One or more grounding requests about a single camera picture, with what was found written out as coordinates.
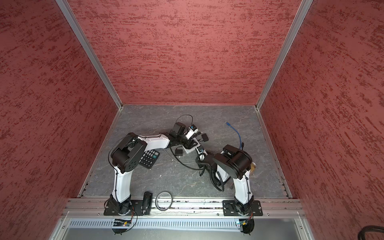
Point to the black power adapter with cable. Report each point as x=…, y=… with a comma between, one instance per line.
x=204, y=138

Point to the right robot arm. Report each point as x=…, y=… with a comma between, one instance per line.
x=231, y=163

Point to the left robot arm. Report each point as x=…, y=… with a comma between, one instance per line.
x=132, y=150

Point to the black power adapter left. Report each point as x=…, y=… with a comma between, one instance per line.
x=179, y=152

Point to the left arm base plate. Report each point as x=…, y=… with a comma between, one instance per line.
x=112, y=208

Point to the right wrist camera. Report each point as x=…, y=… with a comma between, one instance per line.
x=202, y=153

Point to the black calculator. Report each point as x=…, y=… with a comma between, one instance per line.
x=149, y=158

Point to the white small network switch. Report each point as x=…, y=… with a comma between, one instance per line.
x=191, y=149

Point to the brown spice jar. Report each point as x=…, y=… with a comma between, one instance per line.
x=253, y=167

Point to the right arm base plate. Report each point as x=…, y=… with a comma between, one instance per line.
x=233, y=208

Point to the aluminium front rail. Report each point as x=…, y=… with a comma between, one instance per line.
x=94, y=207

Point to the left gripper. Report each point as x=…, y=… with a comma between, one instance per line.
x=189, y=146

